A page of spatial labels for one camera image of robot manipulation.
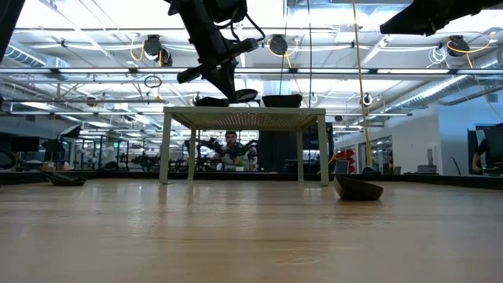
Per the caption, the black cabinet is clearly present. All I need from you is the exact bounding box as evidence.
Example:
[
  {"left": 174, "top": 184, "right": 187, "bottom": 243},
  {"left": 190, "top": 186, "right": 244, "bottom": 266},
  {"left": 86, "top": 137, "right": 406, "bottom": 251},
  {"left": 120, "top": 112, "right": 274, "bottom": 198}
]
[{"left": 258, "top": 120, "right": 335, "bottom": 176}]

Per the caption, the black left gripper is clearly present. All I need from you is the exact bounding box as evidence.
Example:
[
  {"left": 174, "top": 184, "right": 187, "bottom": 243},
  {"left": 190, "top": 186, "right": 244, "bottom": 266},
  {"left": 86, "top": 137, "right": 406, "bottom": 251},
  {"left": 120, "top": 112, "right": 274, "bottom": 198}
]
[{"left": 176, "top": 0, "right": 259, "bottom": 102}]

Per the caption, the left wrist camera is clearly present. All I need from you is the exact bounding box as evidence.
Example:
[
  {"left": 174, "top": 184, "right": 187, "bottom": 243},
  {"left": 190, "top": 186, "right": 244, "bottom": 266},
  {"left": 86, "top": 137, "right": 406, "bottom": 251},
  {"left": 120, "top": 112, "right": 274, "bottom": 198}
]
[{"left": 204, "top": 0, "right": 249, "bottom": 25}]

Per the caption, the black ceiling cable reel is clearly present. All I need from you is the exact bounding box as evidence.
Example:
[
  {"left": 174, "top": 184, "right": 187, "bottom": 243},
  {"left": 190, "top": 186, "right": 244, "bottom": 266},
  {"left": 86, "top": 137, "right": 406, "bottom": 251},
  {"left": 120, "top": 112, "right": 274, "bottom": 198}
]
[
  {"left": 142, "top": 34, "right": 174, "bottom": 68},
  {"left": 446, "top": 34, "right": 472, "bottom": 58},
  {"left": 268, "top": 33, "right": 289, "bottom": 57}
]

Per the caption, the green perforated metal riser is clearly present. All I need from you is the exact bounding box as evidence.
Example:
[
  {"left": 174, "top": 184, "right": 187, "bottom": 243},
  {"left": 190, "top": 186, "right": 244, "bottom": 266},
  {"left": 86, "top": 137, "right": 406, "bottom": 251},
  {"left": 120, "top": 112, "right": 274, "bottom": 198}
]
[{"left": 159, "top": 106, "right": 330, "bottom": 187}]

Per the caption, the person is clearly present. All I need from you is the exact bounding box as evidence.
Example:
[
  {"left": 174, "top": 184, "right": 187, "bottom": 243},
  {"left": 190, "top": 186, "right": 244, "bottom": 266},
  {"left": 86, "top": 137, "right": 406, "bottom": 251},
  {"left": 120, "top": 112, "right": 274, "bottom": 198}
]
[
  {"left": 214, "top": 130, "right": 259, "bottom": 172},
  {"left": 470, "top": 122, "right": 503, "bottom": 176}
]

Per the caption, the silver ventilation duct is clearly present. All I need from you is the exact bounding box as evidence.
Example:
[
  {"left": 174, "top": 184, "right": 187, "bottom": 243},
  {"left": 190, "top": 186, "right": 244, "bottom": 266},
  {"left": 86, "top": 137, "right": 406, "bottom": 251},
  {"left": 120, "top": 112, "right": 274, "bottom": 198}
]
[{"left": 384, "top": 74, "right": 503, "bottom": 115}]

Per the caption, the black monitor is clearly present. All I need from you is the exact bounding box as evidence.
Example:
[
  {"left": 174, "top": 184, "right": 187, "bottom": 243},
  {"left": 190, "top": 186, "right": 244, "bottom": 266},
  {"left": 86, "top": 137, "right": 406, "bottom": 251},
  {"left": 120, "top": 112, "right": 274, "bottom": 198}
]
[{"left": 466, "top": 124, "right": 503, "bottom": 176}]

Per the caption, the yellow hanging cable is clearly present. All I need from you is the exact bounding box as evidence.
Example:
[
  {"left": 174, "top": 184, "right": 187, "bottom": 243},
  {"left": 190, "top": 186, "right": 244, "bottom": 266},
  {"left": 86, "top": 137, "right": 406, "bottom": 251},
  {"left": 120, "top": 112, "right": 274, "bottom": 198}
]
[{"left": 351, "top": 0, "right": 374, "bottom": 168}]

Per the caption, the black teardrop plate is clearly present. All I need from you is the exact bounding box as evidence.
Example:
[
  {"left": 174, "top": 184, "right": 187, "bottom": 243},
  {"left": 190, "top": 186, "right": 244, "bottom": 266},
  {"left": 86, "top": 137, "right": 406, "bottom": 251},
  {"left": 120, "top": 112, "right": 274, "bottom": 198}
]
[
  {"left": 332, "top": 175, "right": 385, "bottom": 202},
  {"left": 39, "top": 169, "right": 87, "bottom": 187},
  {"left": 234, "top": 88, "right": 259, "bottom": 105}
]

